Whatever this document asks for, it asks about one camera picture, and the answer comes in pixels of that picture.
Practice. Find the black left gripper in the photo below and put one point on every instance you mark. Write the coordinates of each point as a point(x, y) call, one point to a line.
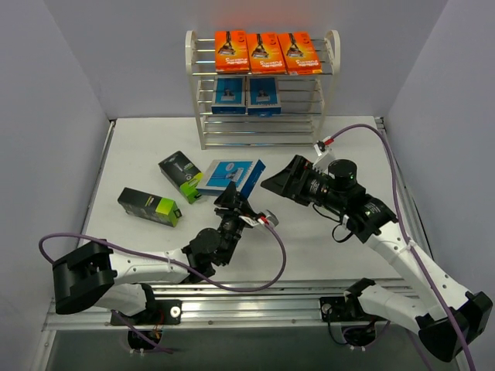
point(231, 210)

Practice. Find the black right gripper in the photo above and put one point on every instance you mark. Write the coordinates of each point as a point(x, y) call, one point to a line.
point(298, 179)

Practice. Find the grey Harry's box blue razor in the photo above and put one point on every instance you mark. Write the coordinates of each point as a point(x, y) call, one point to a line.
point(221, 173)

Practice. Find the green black Gillette Labs box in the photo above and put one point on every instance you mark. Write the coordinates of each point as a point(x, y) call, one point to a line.
point(183, 174)

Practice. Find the Harry's blade cartridge pack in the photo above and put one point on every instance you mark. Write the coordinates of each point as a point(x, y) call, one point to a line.
point(263, 98)

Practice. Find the orange Gillette Fusion5 razor box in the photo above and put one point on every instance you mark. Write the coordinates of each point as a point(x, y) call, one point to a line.
point(299, 53)

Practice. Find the small orange Gillette razor box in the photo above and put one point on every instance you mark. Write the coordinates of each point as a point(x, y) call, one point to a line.
point(231, 51)

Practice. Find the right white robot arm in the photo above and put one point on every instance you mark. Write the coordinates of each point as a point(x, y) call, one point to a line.
point(445, 314)

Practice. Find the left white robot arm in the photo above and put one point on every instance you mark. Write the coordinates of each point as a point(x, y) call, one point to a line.
point(96, 274)

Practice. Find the white chrome-bar shelf rack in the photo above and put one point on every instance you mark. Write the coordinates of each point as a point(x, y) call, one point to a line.
point(305, 99)

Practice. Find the black green Gillette Labs carton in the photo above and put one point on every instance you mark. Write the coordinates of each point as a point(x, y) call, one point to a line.
point(150, 207)

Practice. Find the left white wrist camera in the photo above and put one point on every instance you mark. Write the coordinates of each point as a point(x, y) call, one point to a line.
point(269, 217)

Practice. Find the aluminium rail base frame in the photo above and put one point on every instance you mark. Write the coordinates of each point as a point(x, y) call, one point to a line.
point(261, 288)

